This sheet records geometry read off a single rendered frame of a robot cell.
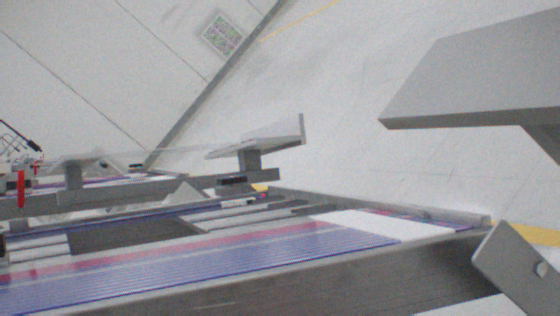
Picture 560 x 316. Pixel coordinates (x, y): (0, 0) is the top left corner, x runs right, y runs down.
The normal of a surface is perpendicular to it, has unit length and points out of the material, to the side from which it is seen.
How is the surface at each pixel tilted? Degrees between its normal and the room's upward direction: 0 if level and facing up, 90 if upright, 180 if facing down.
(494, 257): 90
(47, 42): 90
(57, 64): 90
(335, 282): 90
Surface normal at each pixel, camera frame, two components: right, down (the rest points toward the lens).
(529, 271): 0.34, 0.01
